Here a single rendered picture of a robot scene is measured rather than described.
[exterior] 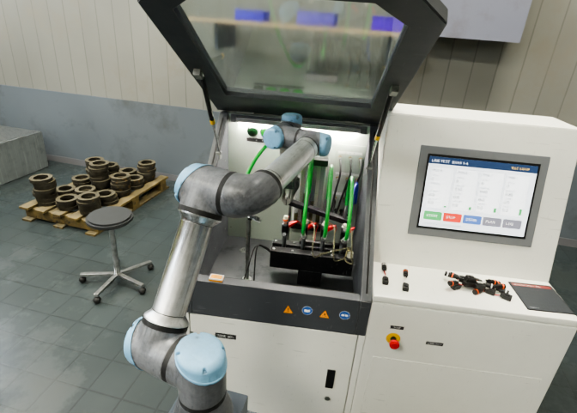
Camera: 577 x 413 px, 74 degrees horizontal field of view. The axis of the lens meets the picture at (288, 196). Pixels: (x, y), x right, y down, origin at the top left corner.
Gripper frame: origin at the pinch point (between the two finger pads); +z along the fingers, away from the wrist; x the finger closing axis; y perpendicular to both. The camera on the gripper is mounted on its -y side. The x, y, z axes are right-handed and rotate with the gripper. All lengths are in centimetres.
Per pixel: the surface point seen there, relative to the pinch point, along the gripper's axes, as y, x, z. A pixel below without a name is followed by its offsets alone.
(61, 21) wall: -294, -284, -49
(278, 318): 26.1, 2.3, 36.5
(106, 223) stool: -71, -123, 63
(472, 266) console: 4, 76, 18
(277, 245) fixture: -1.2, -2.5, 21.7
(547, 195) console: -4, 97, -12
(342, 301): 26.1, 24.7, 24.8
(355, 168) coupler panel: -27.5, 27.8, -6.9
